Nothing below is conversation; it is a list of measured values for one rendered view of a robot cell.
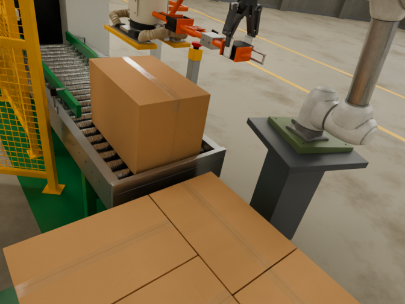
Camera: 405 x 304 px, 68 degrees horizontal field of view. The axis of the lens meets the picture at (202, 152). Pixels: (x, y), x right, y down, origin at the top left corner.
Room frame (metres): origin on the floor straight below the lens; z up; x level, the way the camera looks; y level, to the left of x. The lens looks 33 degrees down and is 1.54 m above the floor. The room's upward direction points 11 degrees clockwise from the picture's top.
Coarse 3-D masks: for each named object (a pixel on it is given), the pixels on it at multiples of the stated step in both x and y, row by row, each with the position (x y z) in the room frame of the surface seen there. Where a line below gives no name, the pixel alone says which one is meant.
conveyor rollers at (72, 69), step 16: (48, 48) 2.74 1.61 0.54; (64, 48) 2.84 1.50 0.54; (48, 64) 2.40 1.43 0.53; (64, 64) 2.43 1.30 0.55; (80, 64) 2.51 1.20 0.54; (64, 80) 2.15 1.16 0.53; (80, 80) 2.17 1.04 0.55; (80, 96) 1.90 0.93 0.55; (80, 128) 1.54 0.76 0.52; (96, 128) 1.53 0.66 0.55; (96, 144) 1.37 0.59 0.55; (112, 160) 1.26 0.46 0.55; (128, 176) 1.19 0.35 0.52
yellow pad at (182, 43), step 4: (172, 40) 1.47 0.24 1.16; (176, 40) 1.47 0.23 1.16; (180, 40) 1.49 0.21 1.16; (184, 40) 1.50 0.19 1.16; (168, 44) 1.46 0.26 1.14; (172, 44) 1.44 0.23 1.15; (176, 44) 1.44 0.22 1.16; (180, 44) 1.45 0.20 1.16; (184, 44) 1.47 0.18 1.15; (188, 44) 1.49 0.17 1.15
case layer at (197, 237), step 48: (192, 192) 1.13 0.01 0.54; (48, 240) 0.71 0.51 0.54; (96, 240) 0.75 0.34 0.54; (144, 240) 0.79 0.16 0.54; (192, 240) 0.84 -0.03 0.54; (240, 240) 0.89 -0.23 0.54; (288, 240) 0.94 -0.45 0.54; (48, 288) 0.53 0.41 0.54; (96, 288) 0.56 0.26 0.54; (144, 288) 0.59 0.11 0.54; (192, 288) 0.63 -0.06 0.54; (240, 288) 0.67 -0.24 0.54; (288, 288) 0.70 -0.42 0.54; (336, 288) 0.75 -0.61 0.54
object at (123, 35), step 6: (120, 24) 1.49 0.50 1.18; (108, 30) 1.49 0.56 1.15; (114, 30) 1.46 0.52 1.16; (120, 30) 1.46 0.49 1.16; (120, 36) 1.41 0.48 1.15; (126, 36) 1.40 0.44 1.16; (132, 36) 1.40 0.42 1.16; (138, 36) 1.39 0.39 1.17; (132, 42) 1.33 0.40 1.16; (138, 42) 1.32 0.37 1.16; (144, 42) 1.34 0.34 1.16; (150, 42) 1.36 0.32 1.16; (138, 48) 1.29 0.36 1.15; (144, 48) 1.31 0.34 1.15; (150, 48) 1.34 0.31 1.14; (156, 48) 1.36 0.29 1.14
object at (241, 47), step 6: (222, 42) 1.09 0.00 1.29; (234, 42) 1.10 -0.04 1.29; (240, 42) 1.12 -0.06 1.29; (222, 48) 1.09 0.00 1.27; (234, 48) 1.06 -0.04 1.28; (240, 48) 1.04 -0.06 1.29; (246, 48) 1.07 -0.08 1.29; (252, 48) 1.09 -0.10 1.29; (222, 54) 1.09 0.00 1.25; (234, 54) 1.06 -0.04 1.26; (234, 60) 1.04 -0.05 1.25; (240, 60) 1.05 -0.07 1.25; (246, 60) 1.08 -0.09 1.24
